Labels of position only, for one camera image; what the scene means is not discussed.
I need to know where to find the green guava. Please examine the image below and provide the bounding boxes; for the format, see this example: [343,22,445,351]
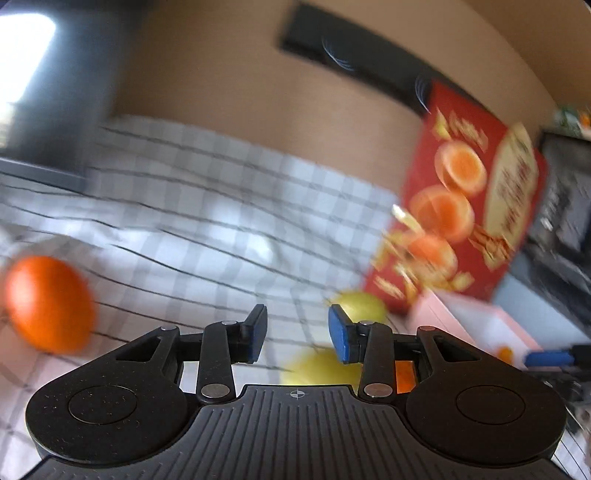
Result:
[329,290,388,324]
[280,348,362,390]

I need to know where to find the black wall socket strip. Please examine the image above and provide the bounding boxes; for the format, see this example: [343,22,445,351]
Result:
[280,1,481,117]

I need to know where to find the black white grid tablecloth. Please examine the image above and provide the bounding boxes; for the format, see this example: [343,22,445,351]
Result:
[1,117,569,479]

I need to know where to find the mandarin orange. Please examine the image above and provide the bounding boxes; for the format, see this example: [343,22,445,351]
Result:
[394,360,418,394]
[4,256,96,355]

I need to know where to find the pink open gift box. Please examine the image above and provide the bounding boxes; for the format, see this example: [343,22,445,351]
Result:
[405,291,542,369]

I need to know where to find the mandarin orange front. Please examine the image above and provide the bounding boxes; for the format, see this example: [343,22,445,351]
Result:
[394,360,418,394]

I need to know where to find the dark monitor screen left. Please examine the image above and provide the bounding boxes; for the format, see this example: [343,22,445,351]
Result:
[1,1,147,192]

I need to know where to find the red quail egg snack bag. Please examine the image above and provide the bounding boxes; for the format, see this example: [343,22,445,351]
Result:
[365,82,548,314]

